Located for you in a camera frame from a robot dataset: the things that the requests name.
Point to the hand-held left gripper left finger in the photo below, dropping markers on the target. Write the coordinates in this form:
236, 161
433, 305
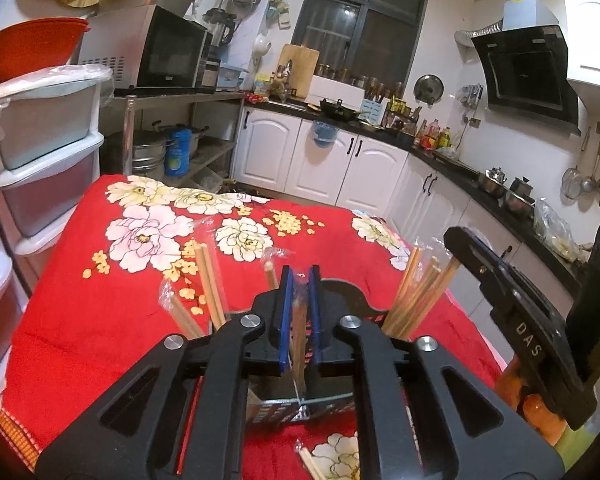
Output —
283, 320

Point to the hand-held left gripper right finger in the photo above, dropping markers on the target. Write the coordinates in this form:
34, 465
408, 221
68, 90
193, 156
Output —
316, 320

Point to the grey plastic utensil basket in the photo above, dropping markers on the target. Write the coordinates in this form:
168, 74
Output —
285, 410

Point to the person's right hand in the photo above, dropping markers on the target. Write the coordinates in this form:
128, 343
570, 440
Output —
527, 405

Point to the clear plastic bag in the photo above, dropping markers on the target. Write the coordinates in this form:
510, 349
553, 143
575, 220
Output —
555, 230

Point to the hanging mesh strainer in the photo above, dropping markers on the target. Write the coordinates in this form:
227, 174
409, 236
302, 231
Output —
574, 187

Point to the green clothing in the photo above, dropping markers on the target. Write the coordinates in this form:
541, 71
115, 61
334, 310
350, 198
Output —
580, 440

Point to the steel cooking pot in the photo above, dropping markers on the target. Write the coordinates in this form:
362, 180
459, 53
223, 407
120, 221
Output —
491, 186
519, 200

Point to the steel kettle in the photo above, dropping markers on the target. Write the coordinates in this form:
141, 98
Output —
496, 174

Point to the white kitchen base cabinets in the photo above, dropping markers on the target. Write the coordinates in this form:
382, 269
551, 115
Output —
320, 160

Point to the black kitchen countertop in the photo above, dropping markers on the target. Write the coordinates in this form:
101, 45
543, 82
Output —
460, 170

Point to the red floral tablecloth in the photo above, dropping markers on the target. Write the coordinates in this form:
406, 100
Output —
105, 310

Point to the blue hanging bag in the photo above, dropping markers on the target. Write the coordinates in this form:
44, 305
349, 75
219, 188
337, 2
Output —
325, 134

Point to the blue plastic tub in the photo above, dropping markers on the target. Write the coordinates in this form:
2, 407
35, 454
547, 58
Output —
178, 152

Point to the black wok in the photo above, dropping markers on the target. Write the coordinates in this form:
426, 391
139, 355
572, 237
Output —
341, 109

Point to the row of condiment bottles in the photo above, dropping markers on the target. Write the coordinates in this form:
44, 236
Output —
435, 137

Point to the blue knife rack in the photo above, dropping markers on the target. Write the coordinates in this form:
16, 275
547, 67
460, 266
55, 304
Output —
371, 112

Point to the steel steamer pot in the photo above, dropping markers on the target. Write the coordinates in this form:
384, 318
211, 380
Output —
137, 155

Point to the metal shelf rack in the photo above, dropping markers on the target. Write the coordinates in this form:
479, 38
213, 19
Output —
200, 105

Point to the white storage box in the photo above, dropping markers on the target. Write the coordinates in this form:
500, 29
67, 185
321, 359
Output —
337, 89

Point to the black range hood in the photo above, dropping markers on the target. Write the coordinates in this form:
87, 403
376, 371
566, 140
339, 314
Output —
525, 75

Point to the wooden cutting board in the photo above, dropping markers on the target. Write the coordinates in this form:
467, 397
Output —
300, 67

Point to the steel pot lid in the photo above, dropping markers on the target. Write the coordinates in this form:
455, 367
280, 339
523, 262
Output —
429, 90

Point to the white gourd ladle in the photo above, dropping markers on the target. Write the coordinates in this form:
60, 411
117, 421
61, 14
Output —
261, 49

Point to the black blender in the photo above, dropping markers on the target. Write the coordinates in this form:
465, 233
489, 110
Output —
221, 32

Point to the white hood chimney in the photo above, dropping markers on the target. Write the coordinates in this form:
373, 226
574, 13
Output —
530, 12

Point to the silver microwave oven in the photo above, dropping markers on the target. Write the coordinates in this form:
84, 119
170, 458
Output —
150, 52

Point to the dark kitchen window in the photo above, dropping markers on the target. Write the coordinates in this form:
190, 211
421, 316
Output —
360, 20

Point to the red plastic basin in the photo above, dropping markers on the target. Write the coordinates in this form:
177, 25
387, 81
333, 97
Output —
35, 50

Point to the white wall cabinet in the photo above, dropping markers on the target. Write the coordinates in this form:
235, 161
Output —
595, 35

